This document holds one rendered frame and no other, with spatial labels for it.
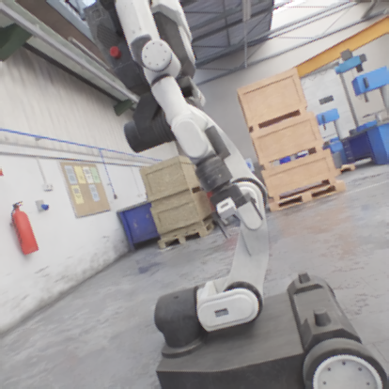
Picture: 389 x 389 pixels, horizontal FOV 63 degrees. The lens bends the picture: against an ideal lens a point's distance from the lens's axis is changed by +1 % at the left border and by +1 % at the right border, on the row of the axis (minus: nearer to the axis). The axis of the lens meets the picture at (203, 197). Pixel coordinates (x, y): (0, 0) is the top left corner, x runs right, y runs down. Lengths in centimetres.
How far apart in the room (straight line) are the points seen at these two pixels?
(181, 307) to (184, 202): 393
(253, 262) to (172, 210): 408
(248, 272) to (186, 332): 30
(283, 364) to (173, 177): 429
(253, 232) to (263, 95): 457
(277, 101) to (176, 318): 467
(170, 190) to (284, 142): 200
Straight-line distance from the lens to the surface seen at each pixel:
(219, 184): 84
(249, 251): 107
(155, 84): 92
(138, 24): 97
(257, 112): 542
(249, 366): 103
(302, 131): 540
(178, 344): 121
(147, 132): 111
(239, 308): 109
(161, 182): 513
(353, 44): 845
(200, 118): 104
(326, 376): 98
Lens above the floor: 68
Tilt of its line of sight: 1 degrees down
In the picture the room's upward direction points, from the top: 18 degrees counter-clockwise
